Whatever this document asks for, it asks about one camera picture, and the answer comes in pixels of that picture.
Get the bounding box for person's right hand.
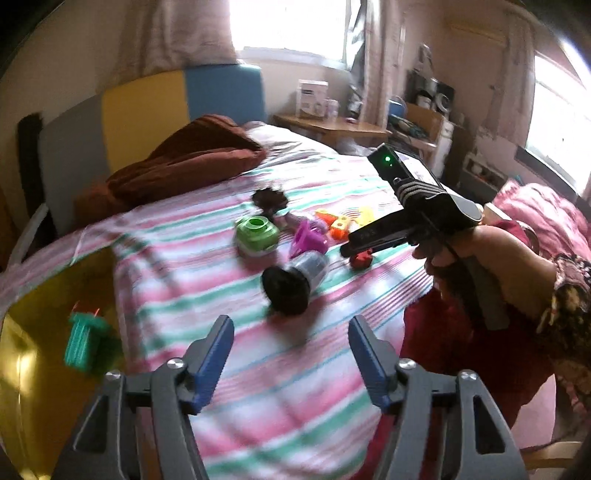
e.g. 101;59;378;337
412;224;555;324

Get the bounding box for green and white plug device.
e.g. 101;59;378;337
233;216;280;257

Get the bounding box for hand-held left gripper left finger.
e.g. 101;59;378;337
53;315;235;480

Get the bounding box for pale grey pillow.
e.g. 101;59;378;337
245;121;342;158

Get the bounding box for orange toy blocks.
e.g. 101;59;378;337
329;215;352;241

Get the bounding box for brown pillow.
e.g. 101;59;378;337
74;114;269;215

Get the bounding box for person's right forearm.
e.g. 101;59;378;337
536;253;591;416

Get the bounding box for clear jar with black lid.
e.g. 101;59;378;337
261;253;331;319

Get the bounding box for brown scalp massager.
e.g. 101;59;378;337
252;188;289;217

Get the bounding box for white cardboard box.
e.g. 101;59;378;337
297;79;329;118

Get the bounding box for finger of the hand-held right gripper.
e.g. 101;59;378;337
341;216;416;259

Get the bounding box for pink quilt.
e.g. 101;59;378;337
492;182;591;259

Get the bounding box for red cloth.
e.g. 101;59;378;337
399;217;555;411

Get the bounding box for purple plastic funnel toy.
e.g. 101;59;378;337
288;219;329;259

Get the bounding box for teal ribbed toy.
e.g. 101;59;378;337
64;311;122;372

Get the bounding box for grey yellow blue headboard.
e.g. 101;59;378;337
39;65;266;232

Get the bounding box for white cabinet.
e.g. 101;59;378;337
431;122;455;178

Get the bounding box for pale pink curtain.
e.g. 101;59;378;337
344;0;407;130
117;0;238;79

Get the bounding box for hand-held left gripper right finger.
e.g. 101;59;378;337
348;315;529;480

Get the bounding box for wooden nightstand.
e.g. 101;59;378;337
273;113;393;153

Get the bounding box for striped bed sheet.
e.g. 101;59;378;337
0;122;444;480

